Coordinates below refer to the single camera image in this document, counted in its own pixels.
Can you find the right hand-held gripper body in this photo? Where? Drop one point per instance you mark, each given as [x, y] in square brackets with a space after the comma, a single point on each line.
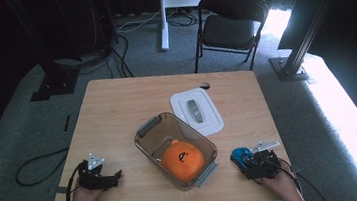
[265, 163]

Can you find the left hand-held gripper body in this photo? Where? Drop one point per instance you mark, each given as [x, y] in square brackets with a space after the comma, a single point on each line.
[90, 178]

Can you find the blue toy car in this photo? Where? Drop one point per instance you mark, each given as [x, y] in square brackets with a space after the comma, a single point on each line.
[239, 154]

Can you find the clear storage box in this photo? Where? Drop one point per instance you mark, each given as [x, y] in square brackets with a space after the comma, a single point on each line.
[157, 139]

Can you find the orange plush toy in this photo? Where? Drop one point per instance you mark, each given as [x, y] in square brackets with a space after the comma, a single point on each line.
[183, 162]

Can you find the person's right hand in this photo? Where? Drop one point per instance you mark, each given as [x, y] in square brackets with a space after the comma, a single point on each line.
[279, 185]

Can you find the grey tape piece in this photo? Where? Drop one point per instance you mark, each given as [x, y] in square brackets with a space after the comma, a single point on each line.
[62, 189]

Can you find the black tape strip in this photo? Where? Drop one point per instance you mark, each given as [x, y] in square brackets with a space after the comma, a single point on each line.
[67, 123]

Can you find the black metal stand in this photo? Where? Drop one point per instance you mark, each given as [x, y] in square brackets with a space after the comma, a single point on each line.
[54, 83]
[298, 51]

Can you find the black folding chair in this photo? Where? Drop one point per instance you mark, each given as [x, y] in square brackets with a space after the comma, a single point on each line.
[229, 31]

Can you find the black equipment rack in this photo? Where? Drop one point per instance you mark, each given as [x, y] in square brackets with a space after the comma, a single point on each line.
[91, 22]

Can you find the white desk frame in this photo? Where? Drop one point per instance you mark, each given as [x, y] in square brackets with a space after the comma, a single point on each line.
[164, 31]

